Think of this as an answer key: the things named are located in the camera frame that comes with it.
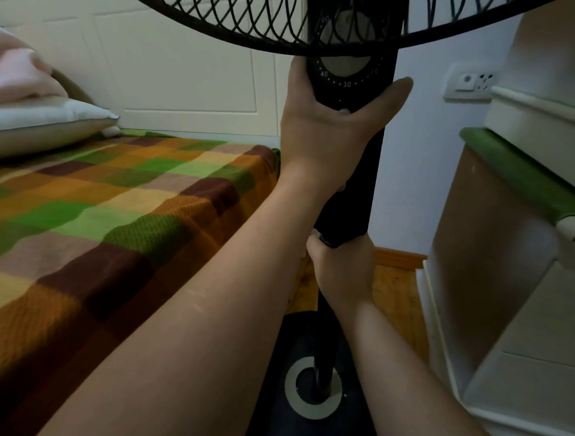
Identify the person's right hand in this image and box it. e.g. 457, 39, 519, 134
303, 228, 378, 320

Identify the white wall socket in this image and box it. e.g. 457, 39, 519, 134
443, 62, 502, 104

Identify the person's right forearm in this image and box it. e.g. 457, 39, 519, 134
340, 296, 518, 436

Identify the white chest of drawers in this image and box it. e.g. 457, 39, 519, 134
411, 0, 575, 436

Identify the person's left hand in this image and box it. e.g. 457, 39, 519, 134
276, 55, 415, 207

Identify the black fan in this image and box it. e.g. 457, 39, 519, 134
85, 0, 559, 436

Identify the white pillow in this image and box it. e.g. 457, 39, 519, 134
0, 93, 122, 166

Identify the person's left forearm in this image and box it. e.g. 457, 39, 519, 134
35, 162, 338, 436

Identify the green panel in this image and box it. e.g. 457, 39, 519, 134
456, 127, 575, 227

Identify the pink blanket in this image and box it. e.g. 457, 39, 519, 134
0, 22, 72, 109

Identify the plaid bed sheet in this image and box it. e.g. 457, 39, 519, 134
0, 124, 292, 436

